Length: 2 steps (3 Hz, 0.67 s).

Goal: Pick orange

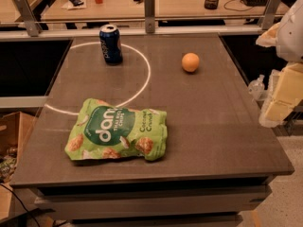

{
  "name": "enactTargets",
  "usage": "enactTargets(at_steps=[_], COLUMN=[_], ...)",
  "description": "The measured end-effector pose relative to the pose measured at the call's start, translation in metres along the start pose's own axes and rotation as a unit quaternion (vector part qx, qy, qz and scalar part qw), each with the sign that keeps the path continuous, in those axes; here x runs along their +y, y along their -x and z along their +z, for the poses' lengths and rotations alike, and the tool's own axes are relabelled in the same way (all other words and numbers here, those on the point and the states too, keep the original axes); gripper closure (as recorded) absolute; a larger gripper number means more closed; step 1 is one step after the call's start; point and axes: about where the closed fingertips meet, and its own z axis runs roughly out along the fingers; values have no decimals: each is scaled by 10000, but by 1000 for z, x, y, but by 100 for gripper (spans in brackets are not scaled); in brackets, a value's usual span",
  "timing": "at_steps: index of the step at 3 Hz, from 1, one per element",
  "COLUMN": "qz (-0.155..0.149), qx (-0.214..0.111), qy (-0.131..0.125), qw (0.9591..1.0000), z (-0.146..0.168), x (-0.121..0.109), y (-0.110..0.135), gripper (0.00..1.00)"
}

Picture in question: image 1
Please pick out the right metal rail bracket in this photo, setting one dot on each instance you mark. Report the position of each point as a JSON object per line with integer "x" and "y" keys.
{"x": 268, "y": 17}

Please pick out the clear sanitizer bottle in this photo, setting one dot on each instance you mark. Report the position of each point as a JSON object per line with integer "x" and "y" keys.
{"x": 256, "y": 87}

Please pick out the green rice chips bag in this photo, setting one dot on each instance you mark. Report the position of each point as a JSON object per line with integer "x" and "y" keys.
{"x": 103, "y": 131}

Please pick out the left metal rail bracket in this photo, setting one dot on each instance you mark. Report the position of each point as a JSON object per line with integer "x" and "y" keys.
{"x": 32, "y": 26}

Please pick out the brown cardboard box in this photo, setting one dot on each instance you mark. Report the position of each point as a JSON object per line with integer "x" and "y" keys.
{"x": 15, "y": 129}

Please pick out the metal rail bracket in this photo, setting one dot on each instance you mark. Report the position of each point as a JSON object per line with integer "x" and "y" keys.
{"x": 268, "y": 17}
{"x": 32, "y": 26}
{"x": 149, "y": 13}

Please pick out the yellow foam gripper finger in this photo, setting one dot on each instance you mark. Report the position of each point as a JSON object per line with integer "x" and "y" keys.
{"x": 268, "y": 38}
{"x": 285, "y": 92}

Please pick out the middle metal rail bracket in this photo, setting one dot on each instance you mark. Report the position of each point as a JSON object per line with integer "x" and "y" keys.
{"x": 149, "y": 13}

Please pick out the blue Pepsi soda can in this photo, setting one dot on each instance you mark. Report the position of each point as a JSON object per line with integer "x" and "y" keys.
{"x": 110, "y": 44}

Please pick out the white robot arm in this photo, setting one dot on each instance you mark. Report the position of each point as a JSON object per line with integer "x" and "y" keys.
{"x": 289, "y": 38}

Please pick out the white paper with black device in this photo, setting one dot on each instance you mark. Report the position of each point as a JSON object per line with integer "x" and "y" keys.
{"x": 74, "y": 4}

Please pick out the orange fruit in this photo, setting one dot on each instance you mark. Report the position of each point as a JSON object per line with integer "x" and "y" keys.
{"x": 190, "y": 62}

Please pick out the black mesh pen cup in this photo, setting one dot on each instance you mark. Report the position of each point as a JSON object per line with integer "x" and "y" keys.
{"x": 211, "y": 4}

